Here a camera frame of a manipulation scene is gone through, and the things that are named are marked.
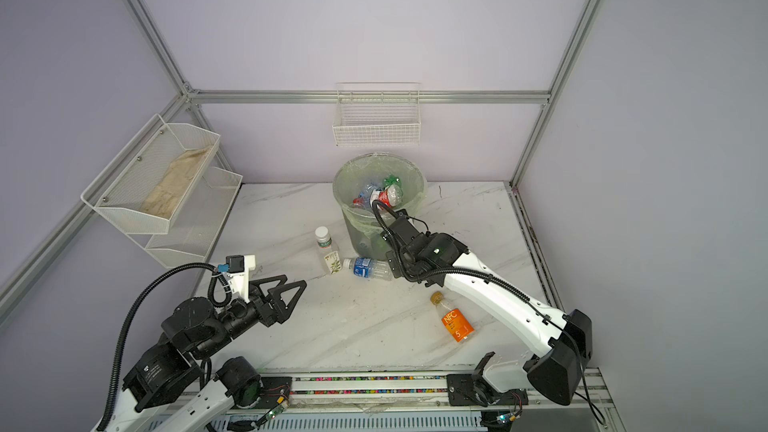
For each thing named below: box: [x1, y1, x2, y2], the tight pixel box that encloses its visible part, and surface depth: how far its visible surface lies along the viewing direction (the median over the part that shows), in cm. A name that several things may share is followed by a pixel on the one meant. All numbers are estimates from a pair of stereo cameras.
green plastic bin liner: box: [333, 152, 428, 238], surface depth 91 cm
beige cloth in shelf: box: [140, 145, 213, 219], surface depth 80 cm
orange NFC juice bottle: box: [430, 291, 475, 343], surface depth 83 cm
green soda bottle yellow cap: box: [383, 175, 401, 189], surface depth 95 cm
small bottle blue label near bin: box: [343, 257, 392, 281], surface depth 93 cm
